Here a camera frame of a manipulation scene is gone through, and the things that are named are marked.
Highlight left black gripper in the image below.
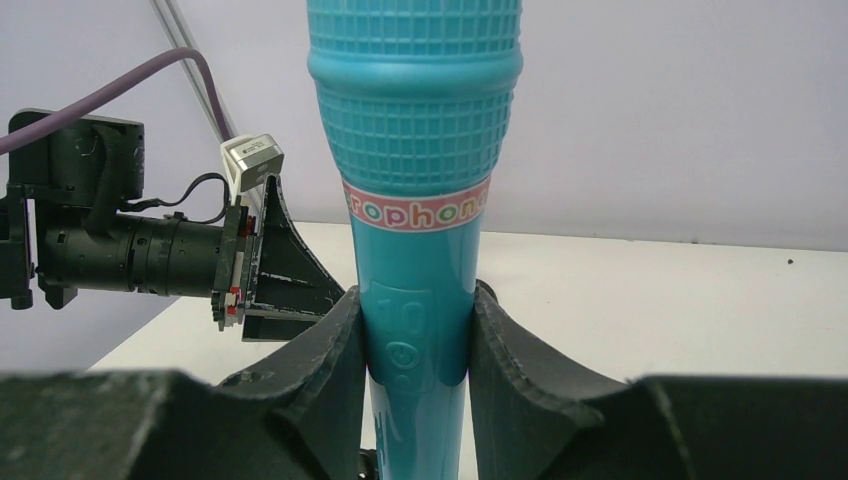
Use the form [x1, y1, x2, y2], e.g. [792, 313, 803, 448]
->
[211, 175, 345, 342]

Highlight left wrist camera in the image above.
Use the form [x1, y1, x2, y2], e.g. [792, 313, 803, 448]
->
[220, 134, 285, 209]

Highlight black tripod clip stand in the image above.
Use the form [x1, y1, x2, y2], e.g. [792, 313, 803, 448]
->
[358, 449, 380, 480]

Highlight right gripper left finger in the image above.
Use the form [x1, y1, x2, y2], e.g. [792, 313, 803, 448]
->
[1, 289, 365, 479]

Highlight blue toy microphone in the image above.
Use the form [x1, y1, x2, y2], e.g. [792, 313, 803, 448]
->
[306, 1, 523, 479]

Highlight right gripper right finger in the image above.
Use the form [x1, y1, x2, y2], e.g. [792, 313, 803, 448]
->
[469, 282, 847, 479]

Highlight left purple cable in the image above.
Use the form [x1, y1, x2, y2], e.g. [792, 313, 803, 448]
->
[0, 47, 234, 157]

